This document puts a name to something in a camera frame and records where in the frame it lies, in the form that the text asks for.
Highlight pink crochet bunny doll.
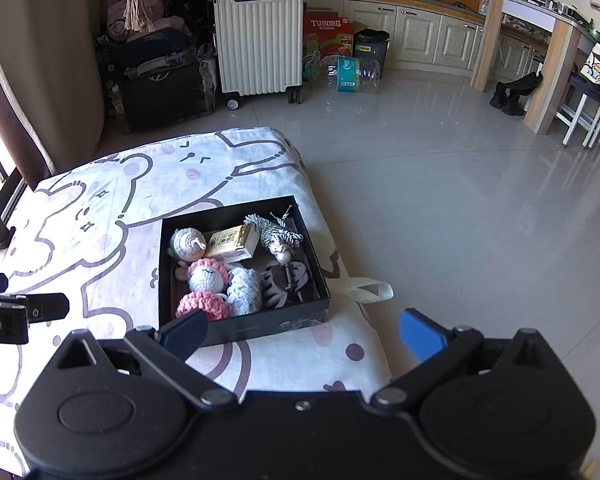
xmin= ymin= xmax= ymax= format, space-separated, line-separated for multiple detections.
xmin=174 ymin=257 xmax=231 ymax=322

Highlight wrapped water bottle pack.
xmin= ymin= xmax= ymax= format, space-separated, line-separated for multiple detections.
xmin=302 ymin=55 xmax=383 ymax=95

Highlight white stool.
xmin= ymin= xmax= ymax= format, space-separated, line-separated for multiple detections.
xmin=555 ymin=92 xmax=600 ymax=148

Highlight wooden bar counter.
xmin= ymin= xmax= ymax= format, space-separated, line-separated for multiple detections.
xmin=470 ymin=0 xmax=600 ymax=136

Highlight dark blue bag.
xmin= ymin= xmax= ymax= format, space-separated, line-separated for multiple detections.
xmin=117 ymin=27 xmax=201 ymax=68

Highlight white kitchen cabinets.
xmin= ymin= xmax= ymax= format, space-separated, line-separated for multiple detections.
xmin=305 ymin=0 xmax=551 ymax=78

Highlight beige crochet toy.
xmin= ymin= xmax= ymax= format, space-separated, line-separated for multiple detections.
xmin=169 ymin=227 xmax=208 ymax=263

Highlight beige curtain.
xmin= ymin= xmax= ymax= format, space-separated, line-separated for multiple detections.
xmin=0 ymin=0 xmax=106 ymax=186

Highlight black speaker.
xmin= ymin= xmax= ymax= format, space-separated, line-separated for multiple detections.
xmin=145 ymin=0 xmax=211 ymax=31

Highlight black shoes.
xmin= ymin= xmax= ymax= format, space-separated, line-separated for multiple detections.
xmin=490 ymin=72 xmax=543 ymax=116

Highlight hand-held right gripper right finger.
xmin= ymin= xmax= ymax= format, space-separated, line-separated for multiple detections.
xmin=370 ymin=308 xmax=557 ymax=408

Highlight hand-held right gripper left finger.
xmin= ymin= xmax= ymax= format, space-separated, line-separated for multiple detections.
xmin=50 ymin=308 xmax=240 ymax=408

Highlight black trunk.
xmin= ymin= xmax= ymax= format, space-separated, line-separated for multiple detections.
xmin=115 ymin=45 xmax=217 ymax=133

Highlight yellow tissue pack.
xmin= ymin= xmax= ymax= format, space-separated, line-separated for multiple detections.
xmin=204 ymin=222 xmax=261 ymax=263

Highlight bear printed blanket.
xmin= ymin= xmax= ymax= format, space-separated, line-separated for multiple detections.
xmin=0 ymin=127 xmax=393 ymax=476

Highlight light blue crochet toy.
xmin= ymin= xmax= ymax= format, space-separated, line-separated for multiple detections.
xmin=225 ymin=266 xmax=263 ymax=317

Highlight white ribbed suitcase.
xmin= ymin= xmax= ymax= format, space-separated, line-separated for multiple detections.
xmin=212 ymin=0 xmax=306 ymax=111

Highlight grey hair claw clip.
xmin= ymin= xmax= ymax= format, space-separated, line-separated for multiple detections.
xmin=259 ymin=259 xmax=313 ymax=308

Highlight white fabric strap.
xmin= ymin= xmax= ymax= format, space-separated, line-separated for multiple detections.
xmin=337 ymin=277 xmax=395 ymax=303

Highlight black trash bin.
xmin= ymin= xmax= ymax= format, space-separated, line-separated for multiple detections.
xmin=352 ymin=29 xmax=391 ymax=73

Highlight black cardboard box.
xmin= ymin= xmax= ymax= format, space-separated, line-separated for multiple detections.
xmin=157 ymin=195 xmax=332 ymax=348

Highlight black window railing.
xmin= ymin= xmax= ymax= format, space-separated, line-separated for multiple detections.
xmin=0 ymin=120 xmax=31 ymax=251

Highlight pink plush bag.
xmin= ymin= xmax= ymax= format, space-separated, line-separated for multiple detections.
xmin=105 ymin=0 xmax=186 ymax=43

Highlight grey white rope toy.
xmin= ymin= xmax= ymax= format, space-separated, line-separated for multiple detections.
xmin=244 ymin=205 xmax=305 ymax=265

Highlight red green cardboard box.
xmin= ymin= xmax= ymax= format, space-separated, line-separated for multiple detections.
xmin=302 ymin=10 xmax=368 ymax=61

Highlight brown curtain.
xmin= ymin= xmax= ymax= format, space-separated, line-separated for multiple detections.
xmin=0 ymin=35 xmax=56 ymax=191

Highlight white printed cushion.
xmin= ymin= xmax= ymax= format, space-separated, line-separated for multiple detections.
xmin=580 ymin=42 xmax=600 ymax=83

